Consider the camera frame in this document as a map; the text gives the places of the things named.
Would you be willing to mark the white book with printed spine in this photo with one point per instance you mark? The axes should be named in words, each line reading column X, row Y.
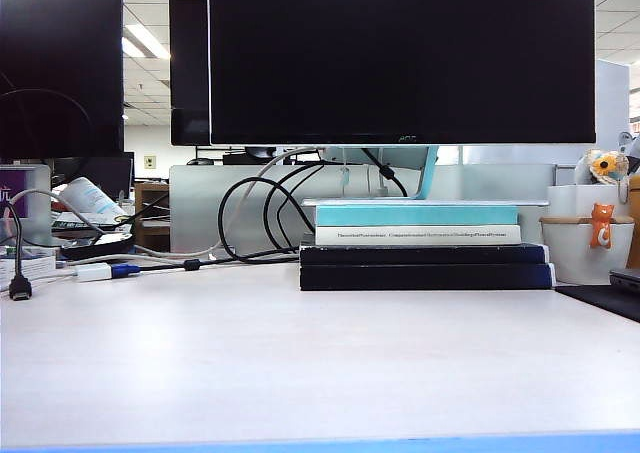
column 417, row 240

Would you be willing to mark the thick black book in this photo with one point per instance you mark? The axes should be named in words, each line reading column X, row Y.
column 422, row 277

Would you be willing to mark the black monitor with thin bezel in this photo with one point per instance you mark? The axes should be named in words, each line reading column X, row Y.
column 60, row 63

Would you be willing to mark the small dark background monitor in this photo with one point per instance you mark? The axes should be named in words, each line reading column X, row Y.
column 110, row 173

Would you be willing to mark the straw hat sunflower ornament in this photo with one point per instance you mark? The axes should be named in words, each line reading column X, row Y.
column 602, row 165

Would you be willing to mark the silver display with purple screen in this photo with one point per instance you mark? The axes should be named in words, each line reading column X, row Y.
column 35, row 193

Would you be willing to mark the large black computer monitor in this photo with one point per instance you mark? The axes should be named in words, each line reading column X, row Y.
column 402, row 58

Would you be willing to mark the black monitor with taped edge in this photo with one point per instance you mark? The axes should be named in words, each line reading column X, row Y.
column 190, row 63

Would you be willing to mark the flat black gadget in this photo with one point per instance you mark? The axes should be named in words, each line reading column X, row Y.
column 97, row 249

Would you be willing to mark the white box with blue print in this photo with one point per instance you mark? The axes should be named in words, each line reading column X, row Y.
column 35, row 268

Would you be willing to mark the white bottle with blue print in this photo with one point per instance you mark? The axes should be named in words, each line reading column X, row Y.
column 90, row 193

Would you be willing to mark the white video adapter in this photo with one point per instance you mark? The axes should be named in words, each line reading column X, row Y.
column 93, row 272

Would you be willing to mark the white mug with wooden lid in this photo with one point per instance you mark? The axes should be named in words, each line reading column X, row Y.
column 567, row 253

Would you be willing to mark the teal book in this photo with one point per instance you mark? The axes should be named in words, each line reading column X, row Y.
column 417, row 215

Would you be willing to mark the thin black book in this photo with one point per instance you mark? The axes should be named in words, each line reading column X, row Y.
column 422, row 254

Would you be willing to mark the white partition panel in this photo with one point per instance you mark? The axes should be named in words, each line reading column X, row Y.
column 612, row 103

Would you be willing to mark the orange cat figurine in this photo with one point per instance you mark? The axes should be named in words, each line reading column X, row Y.
column 601, row 233

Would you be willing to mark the brown wooden cabinet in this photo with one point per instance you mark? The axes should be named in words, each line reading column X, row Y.
column 152, row 195

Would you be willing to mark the silver laptop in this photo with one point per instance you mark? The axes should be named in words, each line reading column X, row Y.
column 629, row 278

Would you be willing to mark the grey toy figure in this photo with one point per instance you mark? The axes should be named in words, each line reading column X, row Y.
column 632, row 145

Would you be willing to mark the black desk mat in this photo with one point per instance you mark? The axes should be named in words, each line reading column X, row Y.
column 602, row 298

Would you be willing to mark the silver and teal monitor stand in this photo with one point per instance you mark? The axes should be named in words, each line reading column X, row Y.
column 427, row 173

